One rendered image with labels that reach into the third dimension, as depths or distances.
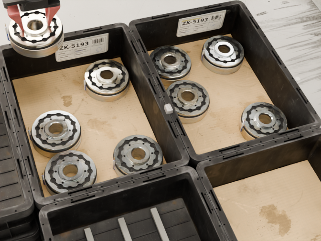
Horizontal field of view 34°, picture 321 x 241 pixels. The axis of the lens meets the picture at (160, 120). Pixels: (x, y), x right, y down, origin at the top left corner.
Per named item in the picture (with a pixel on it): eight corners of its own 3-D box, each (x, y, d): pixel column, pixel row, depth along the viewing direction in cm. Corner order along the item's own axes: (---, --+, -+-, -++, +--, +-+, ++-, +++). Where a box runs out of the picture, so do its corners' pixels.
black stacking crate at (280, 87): (125, 56, 130) (127, 23, 121) (231, 34, 138) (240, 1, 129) (185, 191, 109) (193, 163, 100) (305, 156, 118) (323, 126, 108)
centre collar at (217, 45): (211, 44, 128) (211, 42, 128) (229, 41, 129) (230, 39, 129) (217, 59, 126) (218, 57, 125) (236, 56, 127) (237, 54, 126)
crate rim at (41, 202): (-5, 54, 114) (-7, 46, 112) (125, 28, 122) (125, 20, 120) (37, 213, 93) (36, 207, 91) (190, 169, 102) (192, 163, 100)
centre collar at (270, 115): (250, 113, 117) (251, 112, 116) (269, 109, 118) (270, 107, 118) (259, 131, 114) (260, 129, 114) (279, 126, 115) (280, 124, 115)
